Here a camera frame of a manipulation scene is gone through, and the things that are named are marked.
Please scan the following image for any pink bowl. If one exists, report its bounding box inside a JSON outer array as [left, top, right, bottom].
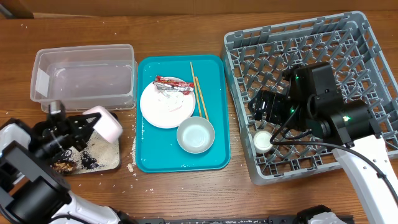
[[83, 106, 123, 143]]

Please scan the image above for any brown food scrap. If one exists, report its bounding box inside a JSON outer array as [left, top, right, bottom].
[[52, 161, 77, 175]]

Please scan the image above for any white cup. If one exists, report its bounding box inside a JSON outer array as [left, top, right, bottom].
[[252, 130, 273, 154]]

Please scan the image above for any wooden chopstick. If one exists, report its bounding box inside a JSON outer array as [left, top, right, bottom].
[[195, 76, 209, 121], [190, 62, 202, 117]]

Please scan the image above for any red foil snack wrapper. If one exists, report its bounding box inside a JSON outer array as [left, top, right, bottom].
[[153, 75, 194, 95]]

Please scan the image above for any grey-green bowl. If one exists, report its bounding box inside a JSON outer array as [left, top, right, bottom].
[[177, 116, 215, 154]]

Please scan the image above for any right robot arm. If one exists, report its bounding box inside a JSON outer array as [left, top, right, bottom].
[[248, 62, 397, 223]]

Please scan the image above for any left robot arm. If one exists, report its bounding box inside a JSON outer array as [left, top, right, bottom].
[[1, 112, 137, 223]]

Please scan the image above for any grey dishwasher rack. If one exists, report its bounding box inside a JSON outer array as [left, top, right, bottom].
[[222, 11, 397, 185]]

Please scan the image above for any black plastic tray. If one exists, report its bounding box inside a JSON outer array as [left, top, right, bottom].
[[52, 124, 122, 175]]

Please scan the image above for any clear plastic bin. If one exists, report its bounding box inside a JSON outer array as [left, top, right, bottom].
[[30, 44, 137, 111]]

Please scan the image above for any teal serving tray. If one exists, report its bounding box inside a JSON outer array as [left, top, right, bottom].
[[136, 55, 231, 173]]

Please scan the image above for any white round plate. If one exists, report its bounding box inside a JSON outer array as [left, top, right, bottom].
[[140, 77, 196, 129]]

